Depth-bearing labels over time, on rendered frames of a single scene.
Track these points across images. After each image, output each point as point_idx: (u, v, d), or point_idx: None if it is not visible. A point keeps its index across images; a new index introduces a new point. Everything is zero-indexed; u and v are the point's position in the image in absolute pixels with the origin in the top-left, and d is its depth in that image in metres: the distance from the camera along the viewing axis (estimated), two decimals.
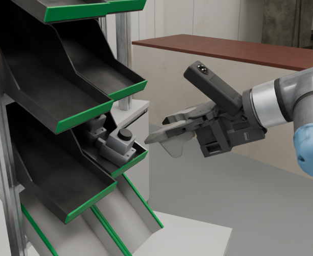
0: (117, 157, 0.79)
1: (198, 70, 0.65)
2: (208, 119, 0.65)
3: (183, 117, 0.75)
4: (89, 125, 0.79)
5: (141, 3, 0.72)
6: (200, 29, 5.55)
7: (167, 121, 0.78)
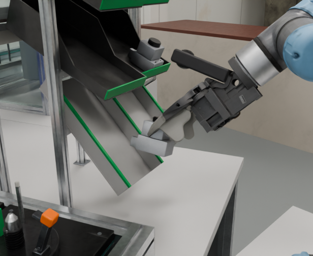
0: (155, 145, 0.73)
1: (183, 51, 0.70)
2: (200, 88, 0.67)
3: (179, 115, 0.75)
4: (150, 54, 0.86)
5: None
6: (203, 17, 5.64)
7: None
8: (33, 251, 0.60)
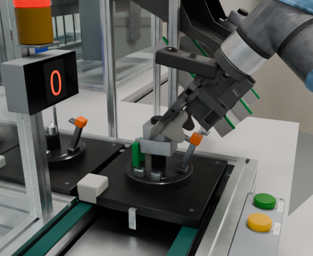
0: (159, 146, 0.73)
1: (166, 51, 0.67)
2: (192, 90, 0.65)
3: None
4: (240, 21, 1.01)
5: None
6: None
7: None
8: (178, 168, 0.75)
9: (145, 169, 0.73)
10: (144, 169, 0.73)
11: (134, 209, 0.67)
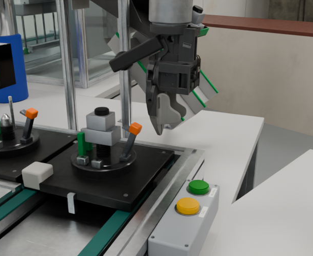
0: (101, 136, 0.77)
1: (116, 57, 0.71)
2: (151, 69, 0.67)
3: None
4: (194, 18, 1.05)
5: None
6: (209, 11, 5.82)
7: (159, 125, 0.74)
8: (120, 156, 0.79)
9: (88, 158, 0.77)
10: (87, 157, 0.77)
11: (72, 194, 0.71)
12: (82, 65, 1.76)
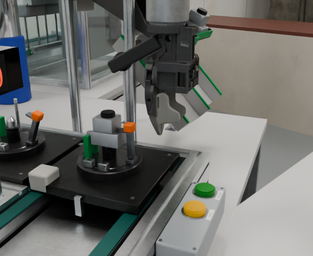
0: (107, 138, 0.77)
1: (115, 58, 0.71)
2: (149, 69, 0.67)
3: None
4: (199, 20, 1.05)
5: None
6: (210, 11, 5.82)
7: (158, 125, 0.74)
8: (126, 159, 0.79)
9: (94, 160, 0.77)
10: (93, 160, 0.77)
11: (79, 196, 0.71)
12: (84, 66, 1.76)
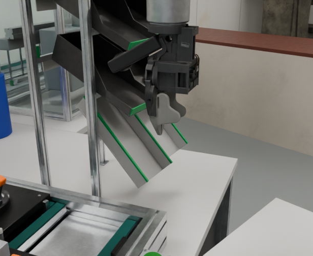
0: None
1: (115, 57, 0.71)
2: (150, 69, 0.67)
3: None
4: None
5: None
6: (203, 22, 5.87)
7: (158, 125, 0.74)
8: None
9: None
10: None
11: None
12: (65, 100, 1.81)
